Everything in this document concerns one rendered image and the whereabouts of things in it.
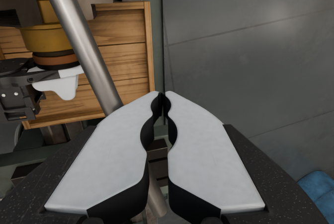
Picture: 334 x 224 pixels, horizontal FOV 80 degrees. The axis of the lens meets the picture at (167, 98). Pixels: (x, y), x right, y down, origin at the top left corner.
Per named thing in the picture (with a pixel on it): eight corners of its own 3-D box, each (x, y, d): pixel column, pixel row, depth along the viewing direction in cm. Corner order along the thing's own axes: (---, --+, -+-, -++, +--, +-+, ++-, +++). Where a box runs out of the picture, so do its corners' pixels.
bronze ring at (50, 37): (-10, 1, 23) (20, 76, 27) (77, -2, 25) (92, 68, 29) (19, -3, 31) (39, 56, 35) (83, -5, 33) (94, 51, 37)
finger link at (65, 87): (99, 91, 36) (42, 98, 34) (93, 59, 33) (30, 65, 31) (99, 99, 33) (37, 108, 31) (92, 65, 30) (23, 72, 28)
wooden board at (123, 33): (-21, 6, 43) (-31, 8, 39) (146, 0, 51) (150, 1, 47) (29, 121, 57) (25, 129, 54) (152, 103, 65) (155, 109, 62)
